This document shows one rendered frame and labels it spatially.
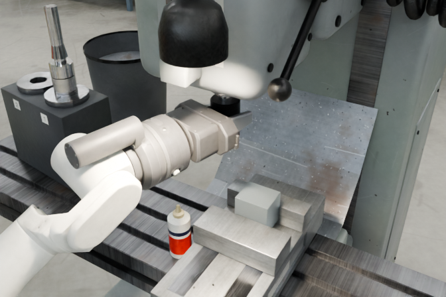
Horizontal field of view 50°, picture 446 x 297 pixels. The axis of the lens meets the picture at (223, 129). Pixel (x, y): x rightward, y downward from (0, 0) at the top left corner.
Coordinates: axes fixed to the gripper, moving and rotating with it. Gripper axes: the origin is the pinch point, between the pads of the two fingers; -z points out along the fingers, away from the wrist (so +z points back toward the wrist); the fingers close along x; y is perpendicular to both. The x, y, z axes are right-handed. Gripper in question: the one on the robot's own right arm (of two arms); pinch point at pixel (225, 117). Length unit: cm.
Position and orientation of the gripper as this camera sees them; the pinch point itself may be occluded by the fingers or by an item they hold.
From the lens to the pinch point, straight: 75.5
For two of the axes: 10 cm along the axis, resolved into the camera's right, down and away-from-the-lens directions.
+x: -7.0, -3.7, 6.2
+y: 0.0, 8.6, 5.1
